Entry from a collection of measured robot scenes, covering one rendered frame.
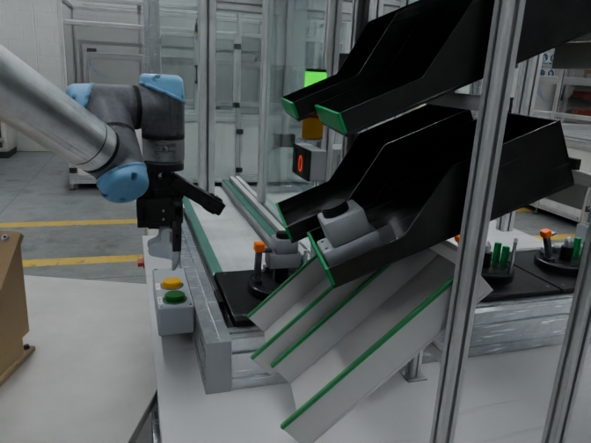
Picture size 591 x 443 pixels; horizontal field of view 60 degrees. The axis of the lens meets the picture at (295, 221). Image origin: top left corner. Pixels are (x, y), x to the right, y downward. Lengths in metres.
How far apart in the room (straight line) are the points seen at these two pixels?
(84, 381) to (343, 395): 0.55
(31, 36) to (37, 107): 8.37
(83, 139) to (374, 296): 0.44
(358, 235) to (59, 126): 0.41
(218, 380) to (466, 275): 0.53
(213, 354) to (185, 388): 0.09
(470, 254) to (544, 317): 0.70
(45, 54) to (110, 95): 8.14
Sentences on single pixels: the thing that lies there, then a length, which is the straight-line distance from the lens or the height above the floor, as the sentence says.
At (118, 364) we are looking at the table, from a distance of 1.06.
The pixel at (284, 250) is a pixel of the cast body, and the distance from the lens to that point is 1.02.
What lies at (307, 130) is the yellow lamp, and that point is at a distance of 1.19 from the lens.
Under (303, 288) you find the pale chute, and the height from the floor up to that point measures 1.07.
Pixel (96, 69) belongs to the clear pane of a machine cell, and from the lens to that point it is 6.18.
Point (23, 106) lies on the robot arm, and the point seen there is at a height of 1.35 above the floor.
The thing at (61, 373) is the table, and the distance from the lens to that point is 1.06.
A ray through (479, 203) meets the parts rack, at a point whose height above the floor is 1.29.
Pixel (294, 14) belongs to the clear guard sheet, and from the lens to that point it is 1.49.
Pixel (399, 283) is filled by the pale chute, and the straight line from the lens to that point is 0.71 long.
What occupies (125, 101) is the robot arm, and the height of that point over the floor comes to 1.35.
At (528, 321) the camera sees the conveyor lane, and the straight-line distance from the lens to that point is 1.20.
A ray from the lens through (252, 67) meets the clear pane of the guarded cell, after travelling 2.33.
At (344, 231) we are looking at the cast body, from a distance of 0.55.
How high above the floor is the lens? 1.40
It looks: 16 degrees down
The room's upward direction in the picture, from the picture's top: 3 degrees clockwise
